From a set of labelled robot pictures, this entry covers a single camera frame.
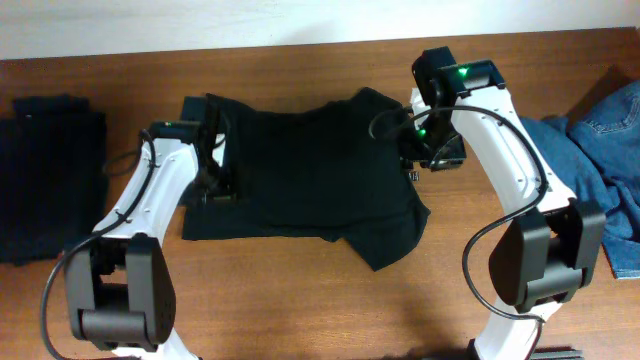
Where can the black t-shirt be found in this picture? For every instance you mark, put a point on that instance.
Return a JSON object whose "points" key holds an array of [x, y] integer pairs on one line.
{"points": [[326, 172]]}

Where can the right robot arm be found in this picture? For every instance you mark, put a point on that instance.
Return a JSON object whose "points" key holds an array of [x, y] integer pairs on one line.
{"points": [[525, 265]]}

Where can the black fabric storage container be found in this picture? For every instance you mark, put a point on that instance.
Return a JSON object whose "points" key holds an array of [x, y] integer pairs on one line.
{"points": [[53, 190]]}

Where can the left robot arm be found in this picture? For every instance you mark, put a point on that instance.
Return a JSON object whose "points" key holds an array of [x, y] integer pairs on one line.
{"points": [[118, 288]]}

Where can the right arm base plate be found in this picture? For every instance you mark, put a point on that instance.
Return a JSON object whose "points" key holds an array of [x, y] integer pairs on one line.
{"points": [[566, 354]]}

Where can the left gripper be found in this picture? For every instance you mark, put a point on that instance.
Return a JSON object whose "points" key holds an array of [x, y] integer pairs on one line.
{"points": [[218, 187]]}

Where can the small shirt label tag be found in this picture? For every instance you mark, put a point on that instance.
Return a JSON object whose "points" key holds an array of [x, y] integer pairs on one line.
{"points": [[413, 175]]}

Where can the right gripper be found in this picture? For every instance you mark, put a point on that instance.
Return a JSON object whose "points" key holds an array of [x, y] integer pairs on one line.
{"points": [[455, 159]]}

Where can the blue denim jeans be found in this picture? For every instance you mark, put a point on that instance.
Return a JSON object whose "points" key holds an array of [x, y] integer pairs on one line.
{"points": [[597, 157]]}

